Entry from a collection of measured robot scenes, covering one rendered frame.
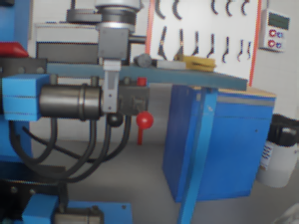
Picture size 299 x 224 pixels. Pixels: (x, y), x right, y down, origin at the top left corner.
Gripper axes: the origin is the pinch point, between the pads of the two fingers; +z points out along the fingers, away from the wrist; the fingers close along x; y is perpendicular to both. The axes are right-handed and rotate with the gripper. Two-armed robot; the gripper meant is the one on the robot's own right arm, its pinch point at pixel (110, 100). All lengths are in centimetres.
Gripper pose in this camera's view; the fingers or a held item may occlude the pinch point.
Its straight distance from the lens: 41.7
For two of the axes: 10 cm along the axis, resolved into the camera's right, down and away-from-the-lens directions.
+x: -1.4, -2.7, 9.5
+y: 9.9, 0.5, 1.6
